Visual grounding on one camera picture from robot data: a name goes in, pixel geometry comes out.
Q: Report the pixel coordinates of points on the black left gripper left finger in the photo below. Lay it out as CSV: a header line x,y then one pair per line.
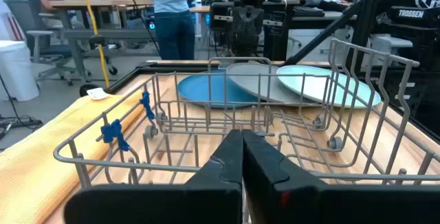
x,y
213,196

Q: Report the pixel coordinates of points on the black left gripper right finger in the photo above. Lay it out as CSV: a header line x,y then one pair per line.
x,y
275,189

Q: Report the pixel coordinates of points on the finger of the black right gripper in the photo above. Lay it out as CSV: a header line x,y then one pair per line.
x,y
254,24
239,24

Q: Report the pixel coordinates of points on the light blue plate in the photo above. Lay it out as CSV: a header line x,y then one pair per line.
x,y
309,83

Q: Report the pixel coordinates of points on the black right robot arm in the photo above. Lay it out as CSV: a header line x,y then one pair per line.
x,y
245,52

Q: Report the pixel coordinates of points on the grey plate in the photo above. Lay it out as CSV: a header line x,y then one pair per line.
x,y
254,79

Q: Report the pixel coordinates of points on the black desk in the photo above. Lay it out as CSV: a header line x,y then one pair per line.
x,y
319,14

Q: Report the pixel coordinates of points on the blue plastic rack clip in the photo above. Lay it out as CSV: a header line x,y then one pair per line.
x,y
115,133
148,105

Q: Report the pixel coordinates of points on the wooden desk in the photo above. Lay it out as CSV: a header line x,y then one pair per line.
x,y
103,2

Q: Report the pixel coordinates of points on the white box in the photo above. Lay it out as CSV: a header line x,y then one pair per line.
x,y
388,43

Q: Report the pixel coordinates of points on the white cloth label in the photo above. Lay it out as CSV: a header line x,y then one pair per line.
x,y
97,93

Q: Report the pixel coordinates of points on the black round floor puck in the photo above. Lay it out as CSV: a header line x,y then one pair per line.
x,y
87,90

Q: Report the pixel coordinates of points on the grey office chair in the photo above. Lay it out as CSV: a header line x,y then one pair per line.
x,y
48,48

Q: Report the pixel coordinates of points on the yellow waffle cloth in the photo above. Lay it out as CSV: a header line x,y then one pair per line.
x,y
34,169

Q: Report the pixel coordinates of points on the white cylindrical bin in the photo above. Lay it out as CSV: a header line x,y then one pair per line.
x,y
17,69

